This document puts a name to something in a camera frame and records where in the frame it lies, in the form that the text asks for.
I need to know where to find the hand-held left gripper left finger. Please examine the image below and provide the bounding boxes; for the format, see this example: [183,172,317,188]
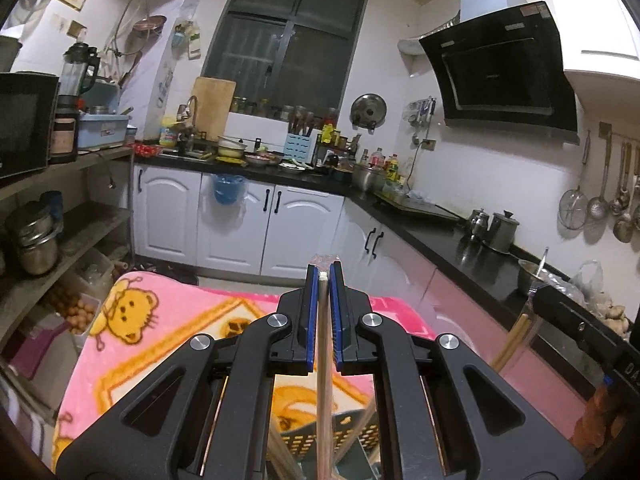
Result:
[55,262,321,480]

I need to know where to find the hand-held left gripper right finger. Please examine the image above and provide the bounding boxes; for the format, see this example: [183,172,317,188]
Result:
[329,261,586,480]

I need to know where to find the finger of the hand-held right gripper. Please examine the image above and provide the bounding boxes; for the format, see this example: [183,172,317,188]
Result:
[529,286,622,362]

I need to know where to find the black perforated utensil holder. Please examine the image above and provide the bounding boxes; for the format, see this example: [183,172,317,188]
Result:
[272,407,382,463]

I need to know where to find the person's right hand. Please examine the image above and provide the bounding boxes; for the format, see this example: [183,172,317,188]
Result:
[575,375,633,453]

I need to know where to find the ginger root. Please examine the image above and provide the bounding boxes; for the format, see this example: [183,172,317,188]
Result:
[585,292,628,338]

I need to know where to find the clear plastic bag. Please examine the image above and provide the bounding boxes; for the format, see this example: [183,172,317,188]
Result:
[567,260,606,306]

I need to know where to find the steel mixing bowl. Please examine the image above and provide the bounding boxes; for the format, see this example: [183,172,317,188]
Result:
[517,258,556,296]

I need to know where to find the white base cabinet door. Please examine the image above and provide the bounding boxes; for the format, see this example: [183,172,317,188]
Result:
[134,164,202,263]
[200,172,272,273]
[270,185,346,281]

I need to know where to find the steel canister with lid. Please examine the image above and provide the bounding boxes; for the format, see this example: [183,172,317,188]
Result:
[482,210,521,253]

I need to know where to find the hanging large steel ladle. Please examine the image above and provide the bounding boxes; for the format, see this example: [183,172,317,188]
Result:
[614,145,640,241]

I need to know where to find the glossy side base cabinets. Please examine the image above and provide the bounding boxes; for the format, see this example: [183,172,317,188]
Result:
[345,195,601,441]

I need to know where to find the hanging slotted spoon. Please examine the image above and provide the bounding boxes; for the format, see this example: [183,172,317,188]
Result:
[586,135,612,218]

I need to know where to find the small steel kettle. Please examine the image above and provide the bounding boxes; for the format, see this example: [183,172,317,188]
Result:
[467,208,491,241]

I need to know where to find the black kitchen countertop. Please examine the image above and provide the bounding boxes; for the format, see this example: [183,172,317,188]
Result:
[132,152,640,361]

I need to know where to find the steel stock pot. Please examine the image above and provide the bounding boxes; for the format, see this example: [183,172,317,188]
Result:
[351,164,388,192]

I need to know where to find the pink bear printed blanket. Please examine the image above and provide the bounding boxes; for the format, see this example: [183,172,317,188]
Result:
[52,270,436,480]

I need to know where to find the blue plastic bag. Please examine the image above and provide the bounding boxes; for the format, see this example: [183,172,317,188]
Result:
[212,174,247,207]

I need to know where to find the cluster of condiment bottles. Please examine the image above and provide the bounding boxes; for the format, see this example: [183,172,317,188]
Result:
[320,122,406,183]

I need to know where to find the blue knife block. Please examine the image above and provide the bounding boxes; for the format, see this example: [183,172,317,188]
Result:
[284,132,317,167]

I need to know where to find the white cooking pot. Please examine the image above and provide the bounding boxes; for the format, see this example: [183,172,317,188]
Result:
[216,136,248,158]

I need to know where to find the row of spice jars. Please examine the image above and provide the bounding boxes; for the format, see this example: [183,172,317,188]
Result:
[230,96,341,126]

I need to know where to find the steel pot lid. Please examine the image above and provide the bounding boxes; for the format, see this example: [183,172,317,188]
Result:
[350,92,388,128]

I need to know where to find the hanging small kitchen tools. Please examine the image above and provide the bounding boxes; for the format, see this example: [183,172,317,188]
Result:
[402,97,438,128]

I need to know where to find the wooden cutting board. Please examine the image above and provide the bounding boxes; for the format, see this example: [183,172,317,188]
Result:
[192,76,237,142]

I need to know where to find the pile of brown eggs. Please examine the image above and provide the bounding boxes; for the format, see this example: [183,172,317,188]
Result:
[42,285,101,333]

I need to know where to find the metal shelf rack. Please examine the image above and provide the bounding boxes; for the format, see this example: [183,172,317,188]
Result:
[0,145,136,361]

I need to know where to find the metal sink faucet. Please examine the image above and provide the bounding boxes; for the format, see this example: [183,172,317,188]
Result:
[177,95,200,131]

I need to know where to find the black range hood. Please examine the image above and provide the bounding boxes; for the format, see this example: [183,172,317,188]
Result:
[419,0,581,143]

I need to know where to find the dark kitchen window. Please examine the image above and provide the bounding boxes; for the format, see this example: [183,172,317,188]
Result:
[201,0,373,118]

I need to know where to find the light blue plastic box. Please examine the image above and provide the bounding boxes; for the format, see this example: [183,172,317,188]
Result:
[77,112,132,150]

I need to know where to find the stacked steel pots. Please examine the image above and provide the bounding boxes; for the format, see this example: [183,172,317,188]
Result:
[6,202,63,276]

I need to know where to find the hanging metal pan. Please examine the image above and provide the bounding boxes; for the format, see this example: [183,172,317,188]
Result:
[132,15,168,36]

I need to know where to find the blender with dark jar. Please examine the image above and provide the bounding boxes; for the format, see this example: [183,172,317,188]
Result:
[50,41,102,163]

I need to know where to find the black microwave oven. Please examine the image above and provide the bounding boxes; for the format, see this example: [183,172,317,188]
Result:
[0,72,60,178]

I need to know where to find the steel pot with lid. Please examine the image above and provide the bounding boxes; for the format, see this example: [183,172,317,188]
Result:
[0,35,23,73]

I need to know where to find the hanging wire strainer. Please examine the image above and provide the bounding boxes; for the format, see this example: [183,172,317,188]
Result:
[557,130,593,231]

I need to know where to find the white wall cabinet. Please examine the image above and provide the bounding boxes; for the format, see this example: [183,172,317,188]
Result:
[542,0,640,81]

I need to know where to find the hanging wall packets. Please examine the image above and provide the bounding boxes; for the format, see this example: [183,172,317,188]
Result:
[172,20,203,61]

